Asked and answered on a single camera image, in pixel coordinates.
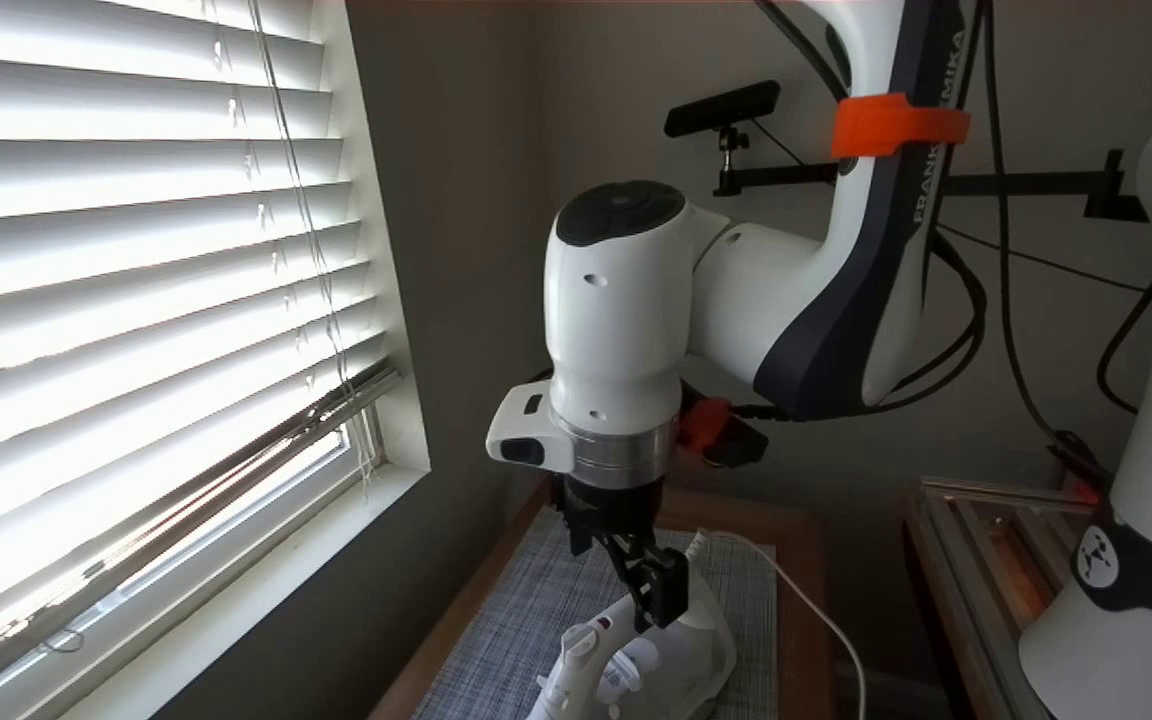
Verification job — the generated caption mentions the wooden side table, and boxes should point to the wooden side table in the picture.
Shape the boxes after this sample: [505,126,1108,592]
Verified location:
[368,486,833,720]

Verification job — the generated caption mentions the small orange clip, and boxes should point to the small orange clip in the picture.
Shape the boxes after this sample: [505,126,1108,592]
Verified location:
[1060,467,1114,520]

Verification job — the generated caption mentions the white iron power cord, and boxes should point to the white iron power cord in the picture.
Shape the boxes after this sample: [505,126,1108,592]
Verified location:
[689,526,871,720]

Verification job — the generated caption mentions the wide orange cable strap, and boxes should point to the wide orange cable strap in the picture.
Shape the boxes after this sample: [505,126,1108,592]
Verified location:
[829,88,976,165]

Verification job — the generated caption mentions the white clothes iron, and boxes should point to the white clothes iron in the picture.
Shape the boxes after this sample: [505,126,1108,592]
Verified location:
[523,532,738,720]

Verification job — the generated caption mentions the orange cable clip at wrist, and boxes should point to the orange cable clip at wrist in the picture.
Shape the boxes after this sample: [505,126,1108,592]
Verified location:
[673,398,770,471]

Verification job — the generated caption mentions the grey woven placemat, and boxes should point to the grey woven placemat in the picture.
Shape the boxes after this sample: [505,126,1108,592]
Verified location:
[410,504,783,720]

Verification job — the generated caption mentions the window with white blinds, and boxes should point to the window with white blinds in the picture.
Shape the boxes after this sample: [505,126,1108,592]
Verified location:
[0,0,437,720]

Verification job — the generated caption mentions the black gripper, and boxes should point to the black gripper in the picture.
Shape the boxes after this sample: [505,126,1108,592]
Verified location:
[549,471,694,632]

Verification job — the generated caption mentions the aluminium rail base frame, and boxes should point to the aluminium rail base frame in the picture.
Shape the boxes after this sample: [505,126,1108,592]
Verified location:
[916,471,1114,653]

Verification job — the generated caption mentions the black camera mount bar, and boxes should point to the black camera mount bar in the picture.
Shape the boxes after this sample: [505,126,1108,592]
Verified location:
[711,126,1152,227]

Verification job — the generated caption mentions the thin blind pull cord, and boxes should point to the thin blind pull cord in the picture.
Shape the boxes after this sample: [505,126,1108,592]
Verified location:
[207,0,387,476]

